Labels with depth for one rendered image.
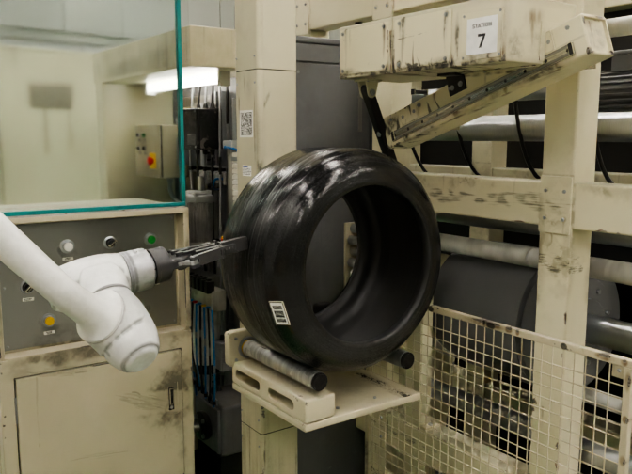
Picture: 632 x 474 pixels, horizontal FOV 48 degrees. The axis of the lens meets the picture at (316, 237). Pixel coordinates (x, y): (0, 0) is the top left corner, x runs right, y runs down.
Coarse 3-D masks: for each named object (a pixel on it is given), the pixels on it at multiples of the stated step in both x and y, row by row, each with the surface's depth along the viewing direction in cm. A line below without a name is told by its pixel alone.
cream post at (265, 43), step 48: (240, 0) 193; (288, 0) 191; (240, 48) 195; (288, 48) 193; (240, 96) 197; (288, 96) 195; (240, 144) 199; (288, 144) 196; (240, 192) 201; (288, 432) 208
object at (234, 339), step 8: (240, 328) 194; (232, 336) 190; (240, 336) 192; (248, 336) 193; (232, 344) 191; (240, 344) 192; (232, 352) 191; (240, 352) 192; (232, 360) 191; (240, 360) 193
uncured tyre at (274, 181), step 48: (288, 192) 159; (336, 192) 160; (384, 192) 195; (288, 240) 155; (384, 240) 203; (432, 240) 180; (240, 288) 166; (288, 288) 156; (384, 288) 201; (432, 288) 182; (288, 336) 161; (336, 336) 196; (384, 336) 175
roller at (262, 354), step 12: (252, 348) 188; (264, 348) 185; (264, 360) 182; (276, 360) 178; (288, 360) 175; (288, 372) 173; (300, 372) 169; (312, 372) 166; (312, 384) 165; (324, 384) 166
